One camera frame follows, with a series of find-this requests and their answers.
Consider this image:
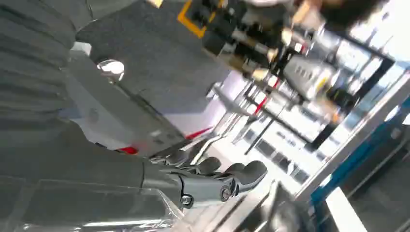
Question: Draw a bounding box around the clear plastic film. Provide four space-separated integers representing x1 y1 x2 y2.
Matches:
0 178 184 232

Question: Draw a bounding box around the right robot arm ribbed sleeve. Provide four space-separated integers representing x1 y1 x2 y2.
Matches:
0 0 97 131

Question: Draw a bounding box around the silver kiosk stand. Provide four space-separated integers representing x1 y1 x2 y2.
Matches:
61 42 187 158

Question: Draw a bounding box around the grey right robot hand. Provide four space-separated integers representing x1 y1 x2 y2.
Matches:
0 119 268 209

